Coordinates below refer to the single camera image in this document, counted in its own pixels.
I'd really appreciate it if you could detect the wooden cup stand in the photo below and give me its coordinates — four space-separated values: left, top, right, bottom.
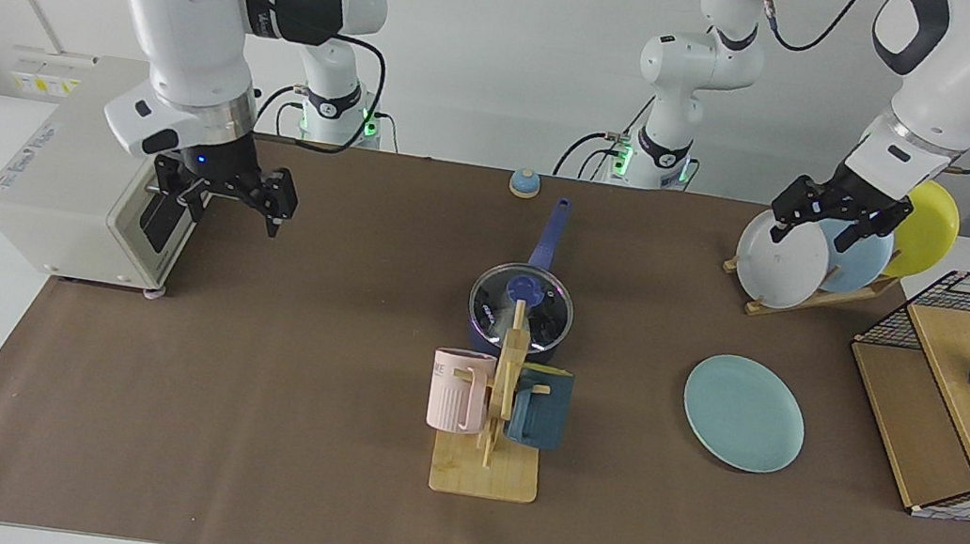
428 290 564 506

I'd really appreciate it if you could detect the wire basket with wooden floor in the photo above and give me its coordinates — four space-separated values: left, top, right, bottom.
829 256 970 524

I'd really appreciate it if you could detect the dark teal cup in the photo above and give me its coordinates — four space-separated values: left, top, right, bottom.
504 364 576 455

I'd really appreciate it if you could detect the black pan with blue handle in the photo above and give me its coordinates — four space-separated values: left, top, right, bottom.
462 187 590 367

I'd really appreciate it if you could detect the light blue plate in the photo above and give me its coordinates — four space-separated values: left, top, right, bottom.
801 204 899 301

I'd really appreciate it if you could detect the pale toaster oven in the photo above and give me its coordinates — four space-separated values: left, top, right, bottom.
0 40 234 307

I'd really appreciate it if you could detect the brown table cloth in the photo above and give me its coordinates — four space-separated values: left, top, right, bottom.
0 97 970 544

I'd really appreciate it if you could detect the small blue round thing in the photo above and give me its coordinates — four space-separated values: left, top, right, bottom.
508 168 543 201

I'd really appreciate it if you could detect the wooden plate rack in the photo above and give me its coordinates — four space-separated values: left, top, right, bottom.
717 252 901 335

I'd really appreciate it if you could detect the black arm base cable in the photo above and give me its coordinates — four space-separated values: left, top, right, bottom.
552 84 655 189
248 79 313 141

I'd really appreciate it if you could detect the white plate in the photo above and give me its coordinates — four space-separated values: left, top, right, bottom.
729 201 837 316

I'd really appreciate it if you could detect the glass lid with blue knob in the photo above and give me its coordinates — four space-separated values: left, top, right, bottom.
464 256 581 353

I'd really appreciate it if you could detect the yellow plate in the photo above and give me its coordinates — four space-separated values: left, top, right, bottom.
882 176 966 287

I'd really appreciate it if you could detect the pink ribbed cup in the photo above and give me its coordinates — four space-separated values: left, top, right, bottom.
424 347 499 438

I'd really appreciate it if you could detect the teal plate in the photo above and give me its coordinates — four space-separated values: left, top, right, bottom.
674 349 815 480

